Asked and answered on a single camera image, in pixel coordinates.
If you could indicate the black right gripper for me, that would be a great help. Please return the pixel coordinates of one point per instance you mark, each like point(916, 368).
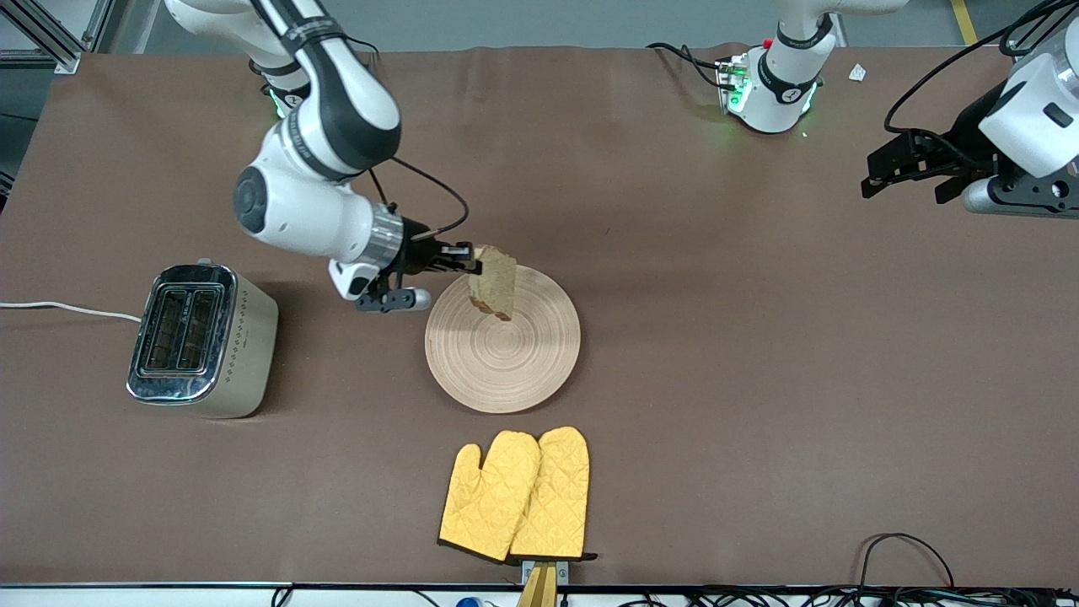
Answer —
point(416, 251)

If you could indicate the yellow quilted oven mitt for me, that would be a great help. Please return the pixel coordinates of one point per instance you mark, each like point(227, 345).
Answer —
point(560, 497)
point(485, 506)

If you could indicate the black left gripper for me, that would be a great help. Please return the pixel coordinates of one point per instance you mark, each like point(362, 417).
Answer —
point(967, 133)

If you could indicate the small white paper scrap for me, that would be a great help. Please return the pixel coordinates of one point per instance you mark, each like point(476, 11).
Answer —
point(857, 72)

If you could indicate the beige chrome toaster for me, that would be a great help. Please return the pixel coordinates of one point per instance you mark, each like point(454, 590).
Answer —
point(236, 346)

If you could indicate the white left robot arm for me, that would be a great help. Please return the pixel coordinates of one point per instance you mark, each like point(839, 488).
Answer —
point(1033, 110)

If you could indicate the small metal bracket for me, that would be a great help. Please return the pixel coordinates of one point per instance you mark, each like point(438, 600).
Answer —
point(562, 570)

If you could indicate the round wooden plate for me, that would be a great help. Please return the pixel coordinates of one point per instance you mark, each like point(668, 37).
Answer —
point(506, 354)

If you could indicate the brown toast slice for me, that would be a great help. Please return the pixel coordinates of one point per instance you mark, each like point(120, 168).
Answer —
point(496, 282)

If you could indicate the brown table cover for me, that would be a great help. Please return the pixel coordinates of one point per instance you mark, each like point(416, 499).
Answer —
point(674, 211)

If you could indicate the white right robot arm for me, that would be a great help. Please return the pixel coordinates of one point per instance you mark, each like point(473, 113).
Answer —
point(337, 110)

